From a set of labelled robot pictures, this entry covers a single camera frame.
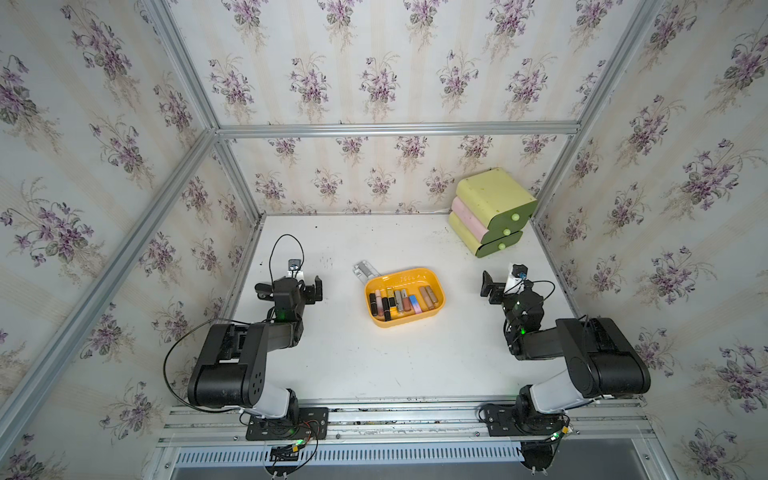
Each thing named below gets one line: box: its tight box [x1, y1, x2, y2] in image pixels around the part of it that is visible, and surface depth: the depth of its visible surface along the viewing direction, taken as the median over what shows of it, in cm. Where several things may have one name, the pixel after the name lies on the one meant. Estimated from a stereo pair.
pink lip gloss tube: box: [375, 289, 385, 317], surface depth 95 cm
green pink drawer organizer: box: [448, 168, 538, 258], surface depth 100 cm
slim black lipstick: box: [382, 297, 391, 322], surface depth 95 cm
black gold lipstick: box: [386, 287, 396, 307], surface depth 97 cm
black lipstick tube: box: [369, 293, 378, 317], surface depth 95 cm
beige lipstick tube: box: [419, 286, 433, 311], surface depth 97 cm
